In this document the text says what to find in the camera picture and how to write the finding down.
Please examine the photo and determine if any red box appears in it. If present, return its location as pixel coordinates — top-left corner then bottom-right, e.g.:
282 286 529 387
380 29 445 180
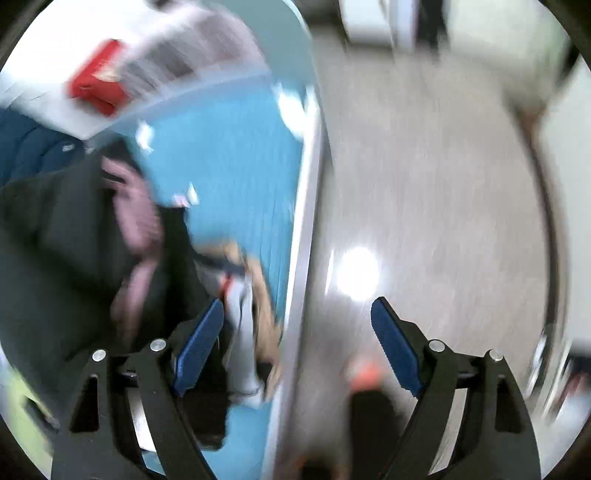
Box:
67 39 129 117

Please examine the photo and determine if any dark object with orange patch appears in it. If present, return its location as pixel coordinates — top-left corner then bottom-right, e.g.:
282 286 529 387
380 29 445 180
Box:
300 353 419 480

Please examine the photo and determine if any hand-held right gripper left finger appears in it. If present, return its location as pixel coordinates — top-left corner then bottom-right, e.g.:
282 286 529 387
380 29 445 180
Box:
51 298 226 480

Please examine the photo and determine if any navy puffer jacket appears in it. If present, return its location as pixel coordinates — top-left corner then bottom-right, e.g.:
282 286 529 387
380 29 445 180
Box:
0 111 88 188

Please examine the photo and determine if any white cabinet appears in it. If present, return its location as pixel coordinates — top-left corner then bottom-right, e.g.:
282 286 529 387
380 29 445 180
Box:
339 0 419 49

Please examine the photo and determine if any green cloth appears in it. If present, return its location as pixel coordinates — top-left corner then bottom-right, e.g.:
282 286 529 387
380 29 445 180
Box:
0 367 54 474

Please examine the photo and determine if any black jacket with pink lining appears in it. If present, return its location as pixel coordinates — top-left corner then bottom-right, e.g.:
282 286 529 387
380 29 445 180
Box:
0 141 232 450

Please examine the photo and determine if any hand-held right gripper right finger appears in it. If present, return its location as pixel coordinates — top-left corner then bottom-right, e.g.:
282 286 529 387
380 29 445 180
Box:
370 296 542 480

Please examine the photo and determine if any tan and white garment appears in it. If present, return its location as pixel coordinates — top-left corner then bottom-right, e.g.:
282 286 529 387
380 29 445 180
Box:
191 240 284 409

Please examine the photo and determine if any blue table with metal edge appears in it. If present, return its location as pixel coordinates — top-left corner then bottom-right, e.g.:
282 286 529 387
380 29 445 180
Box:
124 0 319 480

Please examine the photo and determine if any curved metal bar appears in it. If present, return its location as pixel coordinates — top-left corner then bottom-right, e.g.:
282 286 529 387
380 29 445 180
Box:
526 134 575 411

